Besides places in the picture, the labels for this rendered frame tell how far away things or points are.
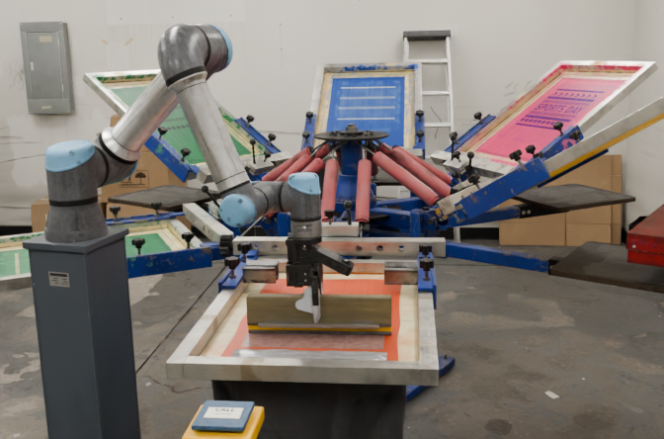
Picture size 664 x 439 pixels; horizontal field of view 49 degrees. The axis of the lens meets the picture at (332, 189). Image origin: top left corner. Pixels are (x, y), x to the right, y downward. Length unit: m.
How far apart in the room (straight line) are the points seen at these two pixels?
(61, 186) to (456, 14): 4.70
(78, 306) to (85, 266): 0.11
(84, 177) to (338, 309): 0.70
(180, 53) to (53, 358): 0.84
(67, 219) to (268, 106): 4.53
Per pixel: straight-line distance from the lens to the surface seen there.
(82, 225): 1.88
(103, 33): 6.69
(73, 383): 1.99
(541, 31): 6.24
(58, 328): 1.96
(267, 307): 1.82
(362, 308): 1.79
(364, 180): 2.65
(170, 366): 1.65
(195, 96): 1.66
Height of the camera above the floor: 1.65
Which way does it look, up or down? 11 degrees down
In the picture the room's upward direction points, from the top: 1 degrees counter-clockwise
